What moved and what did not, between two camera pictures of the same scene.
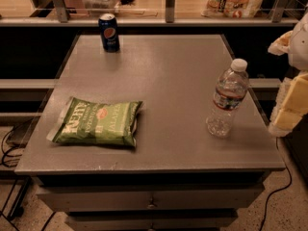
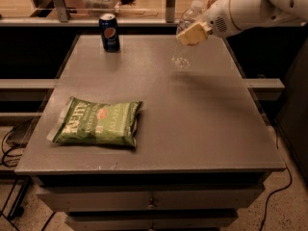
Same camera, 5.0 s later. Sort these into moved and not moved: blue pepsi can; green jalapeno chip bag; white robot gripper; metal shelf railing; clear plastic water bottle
Moved: white robot gripper; clear plastic water bottle
Not moved: metal shelf railing; blue pepsi can; green jalapeno chip bag
